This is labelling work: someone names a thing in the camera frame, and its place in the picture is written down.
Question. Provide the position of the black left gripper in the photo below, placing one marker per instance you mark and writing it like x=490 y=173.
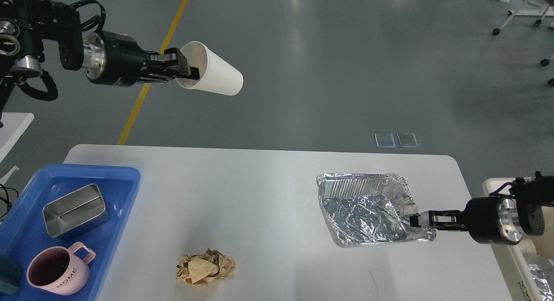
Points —
x=117 y=60

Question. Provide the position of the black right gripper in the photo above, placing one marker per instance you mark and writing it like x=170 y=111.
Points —
x=489 y=220

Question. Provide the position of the white paper cup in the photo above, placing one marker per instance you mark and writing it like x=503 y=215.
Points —
x=216 y=75

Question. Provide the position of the aluminium foil tray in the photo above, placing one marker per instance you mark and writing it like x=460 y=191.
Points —
x=369 y=209

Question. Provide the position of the stainless steel rectangular container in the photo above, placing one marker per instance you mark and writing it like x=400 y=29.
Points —
x=76 y=213

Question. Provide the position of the brown paper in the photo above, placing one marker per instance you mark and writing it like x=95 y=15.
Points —
x=202 y=268

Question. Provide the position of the pink ribbed mug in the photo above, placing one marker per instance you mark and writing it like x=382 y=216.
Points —
x=60 y=270

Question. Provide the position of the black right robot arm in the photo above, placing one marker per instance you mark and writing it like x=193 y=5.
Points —
x=530 y=195

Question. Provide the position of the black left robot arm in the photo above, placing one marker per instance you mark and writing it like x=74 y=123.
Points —
x=78 y=28

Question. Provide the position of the white cup in bin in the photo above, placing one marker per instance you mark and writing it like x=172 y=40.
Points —
x=527 y=247

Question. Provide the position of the clear floor plate right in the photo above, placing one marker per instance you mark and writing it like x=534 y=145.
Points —
x=407 y=140

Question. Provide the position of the clear floor plate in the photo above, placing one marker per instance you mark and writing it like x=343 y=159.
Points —
x=407 y=140
x=385 y=140

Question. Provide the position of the cream plastic bin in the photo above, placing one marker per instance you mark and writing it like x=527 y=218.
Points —
x=513 y=266

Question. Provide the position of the clear floor plate left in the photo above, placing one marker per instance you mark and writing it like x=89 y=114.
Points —
x=385 y=140

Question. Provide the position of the crumpled foil in bin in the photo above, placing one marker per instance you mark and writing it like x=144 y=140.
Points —
x=542 y=272

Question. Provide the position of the white side table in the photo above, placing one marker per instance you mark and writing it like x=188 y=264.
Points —
x=14 y=125

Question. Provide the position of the blue plastic tray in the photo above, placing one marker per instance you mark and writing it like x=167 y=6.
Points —
x=24 y=235

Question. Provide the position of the teal sponge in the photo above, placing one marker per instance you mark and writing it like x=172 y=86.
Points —
x=10 y=275

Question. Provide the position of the white wheeled frame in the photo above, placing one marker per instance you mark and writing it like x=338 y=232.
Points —
x=545 y=11

